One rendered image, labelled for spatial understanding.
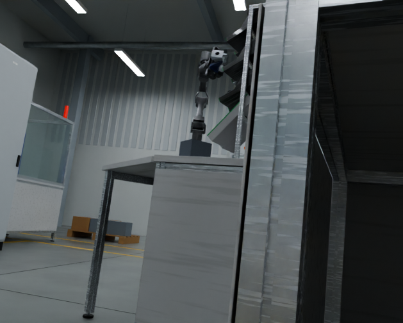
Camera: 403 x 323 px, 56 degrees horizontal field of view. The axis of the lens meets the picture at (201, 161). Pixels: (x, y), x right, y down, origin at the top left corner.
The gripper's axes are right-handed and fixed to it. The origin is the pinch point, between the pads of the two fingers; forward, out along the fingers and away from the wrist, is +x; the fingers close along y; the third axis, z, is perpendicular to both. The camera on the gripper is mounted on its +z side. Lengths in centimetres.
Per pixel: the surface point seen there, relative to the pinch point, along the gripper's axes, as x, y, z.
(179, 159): 21, 70, -16
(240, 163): 43, 68, -1
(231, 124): 16.4, 40.4, 7.5
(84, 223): -600, 54, 122
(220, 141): 7.9, 47.0, 8.7
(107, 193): -58, 79, -17
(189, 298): 27, 121, 2
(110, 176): -57, 69, -19
